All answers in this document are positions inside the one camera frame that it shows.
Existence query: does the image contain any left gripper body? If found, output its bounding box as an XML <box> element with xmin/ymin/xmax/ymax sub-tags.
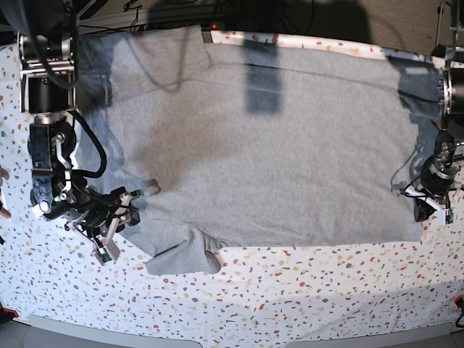
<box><xmin>420</xmin><ymin>162</ymin><xmax>455</xmax><ymax>203</ymax></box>

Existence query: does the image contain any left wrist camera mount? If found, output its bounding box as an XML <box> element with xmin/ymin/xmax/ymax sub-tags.
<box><xmin>400</xmin><ymin>186</ymin><xmax>457</xmax><ymax>225</ymax></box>

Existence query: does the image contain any red clip left corner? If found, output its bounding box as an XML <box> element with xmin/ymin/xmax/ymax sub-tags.
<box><xmin>2</xmin><ymin>308</ymin><xmax>18</xmax><ymax>320</ymax></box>

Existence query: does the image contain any grey T-shirt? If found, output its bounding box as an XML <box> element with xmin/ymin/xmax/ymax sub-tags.
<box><xmin>78</xmin><ymin>27</ymin><xmax>439</xmax><ymax>276</ymax></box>

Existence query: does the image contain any white metal stand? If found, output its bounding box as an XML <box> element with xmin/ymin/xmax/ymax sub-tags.
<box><xmin>432</xmin><ymin>1</ymin><xmax>463</xmax><ymax>57</ymax></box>

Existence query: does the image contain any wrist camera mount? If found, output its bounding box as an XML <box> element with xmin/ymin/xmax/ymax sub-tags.
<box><xmin>65</xmin><ymin>188</ymin><xmax>142</xmax><ymax>264</ymax></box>
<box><xmin>400</xmin><ymin>186</ymin><xmax>457</xmax><ymax>225</ymax></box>

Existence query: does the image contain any red clip right corner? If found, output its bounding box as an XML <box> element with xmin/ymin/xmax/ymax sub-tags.
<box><xmin>453</xmin><ymin>295</ymin><xmax>464</xmax><ymax>312</ymax></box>

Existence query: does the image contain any red clip corner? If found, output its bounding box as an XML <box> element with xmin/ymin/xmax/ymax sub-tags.
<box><xmin>453</xmin><ymin>295</ymin><xmax>464</xmax><ymax>312</ymax></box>
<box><xmin>2</xmin><ymin>308</ymin><xmax>18</xmax><ymax>320</ymax></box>

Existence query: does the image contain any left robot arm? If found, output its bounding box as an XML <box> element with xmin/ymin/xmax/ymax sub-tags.
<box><xmin>414</xmin><ymin>1</ymin><xmax>463</xmax><ymax>224</ymax></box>

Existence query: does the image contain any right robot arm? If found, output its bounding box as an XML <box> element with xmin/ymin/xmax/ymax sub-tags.
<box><xmin>1</xmin><ymin>1</ymin><xmax>140</xmax><ymax>239</ymax></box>

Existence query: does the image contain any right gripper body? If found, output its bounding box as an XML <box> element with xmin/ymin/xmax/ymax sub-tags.
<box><xmin>65</xmin><ymin>188</ymin><xmax>141</xmax><ymax>236</ymax></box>

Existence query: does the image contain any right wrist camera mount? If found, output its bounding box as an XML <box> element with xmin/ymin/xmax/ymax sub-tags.
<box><xmin>65</xmin><ymin>188</ymin><xmax>142</xmax><ymax>264</ymax></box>

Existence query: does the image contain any terrazzo patterned tablecloth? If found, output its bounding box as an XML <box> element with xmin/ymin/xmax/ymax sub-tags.
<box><xmin>1</xmin><ymin>46</ymin><xmax>463</xmax><ymax>347</ymax></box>

